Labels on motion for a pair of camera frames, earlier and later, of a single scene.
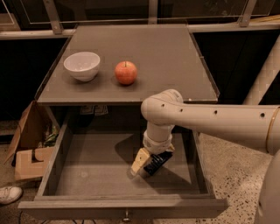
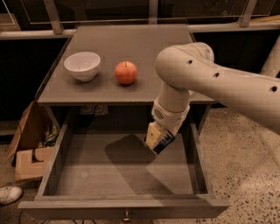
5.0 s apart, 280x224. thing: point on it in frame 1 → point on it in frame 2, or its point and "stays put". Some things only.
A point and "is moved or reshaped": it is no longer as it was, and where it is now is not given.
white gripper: x=157 y=145 → x=168 y=115
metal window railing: x=31 y=18 stays put
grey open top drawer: x=88 y=174 stays put
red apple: x=126 y=72 stays put
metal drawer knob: x=126 y=219 stays put
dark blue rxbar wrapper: x=156 y=161 is moved or reshaped
